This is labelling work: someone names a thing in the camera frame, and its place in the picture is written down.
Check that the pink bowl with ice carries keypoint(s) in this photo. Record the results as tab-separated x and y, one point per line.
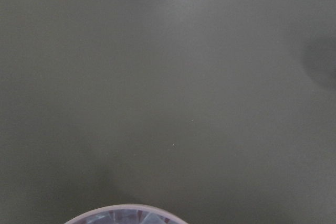
127	213

